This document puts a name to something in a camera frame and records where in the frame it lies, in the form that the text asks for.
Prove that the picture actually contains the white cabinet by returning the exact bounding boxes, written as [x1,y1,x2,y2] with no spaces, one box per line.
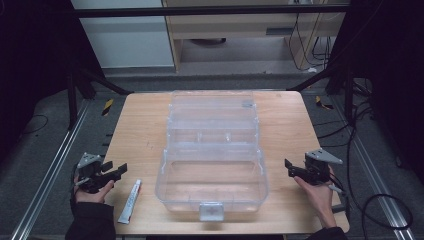
[70,0,176,70]

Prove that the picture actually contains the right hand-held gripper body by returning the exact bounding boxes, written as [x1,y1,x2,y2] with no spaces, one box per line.
[301,148,344,186]

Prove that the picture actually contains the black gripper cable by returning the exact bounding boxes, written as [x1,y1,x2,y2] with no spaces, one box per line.
[328,173,415,240]

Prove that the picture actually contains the clear plastic storage box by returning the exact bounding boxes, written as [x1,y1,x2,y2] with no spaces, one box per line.
[154,89,270,223]

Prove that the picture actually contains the aluminium floor rail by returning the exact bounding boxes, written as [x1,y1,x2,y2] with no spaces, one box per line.
[328,96,418,240]
[9,99,92,240]

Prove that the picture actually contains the black cables under desk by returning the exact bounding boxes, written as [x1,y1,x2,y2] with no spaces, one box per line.
[287,0,334,72]

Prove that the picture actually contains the white ointment tube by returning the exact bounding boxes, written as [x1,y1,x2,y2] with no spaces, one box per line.
[117,178,143,225]

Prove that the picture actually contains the yellow black striped tape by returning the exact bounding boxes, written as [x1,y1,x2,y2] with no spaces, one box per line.
[101,98,115,117]
[315,95,335,111]

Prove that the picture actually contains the wooden desk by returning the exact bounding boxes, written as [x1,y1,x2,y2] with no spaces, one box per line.
[162,0,348,72]

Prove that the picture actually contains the black floor cable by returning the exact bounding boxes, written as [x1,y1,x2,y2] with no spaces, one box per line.
[20,114,50,136]

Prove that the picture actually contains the black floor cables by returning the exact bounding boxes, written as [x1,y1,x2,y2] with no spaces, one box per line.
[313,78,378,149]

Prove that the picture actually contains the black metal stand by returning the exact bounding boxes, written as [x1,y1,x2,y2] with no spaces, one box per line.
[287,59,356,126]
[66,64,134,131]

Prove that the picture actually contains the person's right hand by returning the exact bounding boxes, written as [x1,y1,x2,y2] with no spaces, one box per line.
[293,165,338,230]

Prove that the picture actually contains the black horizontal frame bar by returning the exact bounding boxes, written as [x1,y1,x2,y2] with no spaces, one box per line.
[68,4,351,19]

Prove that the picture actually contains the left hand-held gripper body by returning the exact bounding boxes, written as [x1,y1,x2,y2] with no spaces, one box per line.
[75,152,116,195]

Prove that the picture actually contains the black curtain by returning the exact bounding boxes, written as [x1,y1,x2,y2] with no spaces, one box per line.
[0,0,104,161]
[328,0,424,184]

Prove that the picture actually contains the person's left hand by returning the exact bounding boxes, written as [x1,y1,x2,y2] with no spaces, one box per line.
[73,175,115,205]

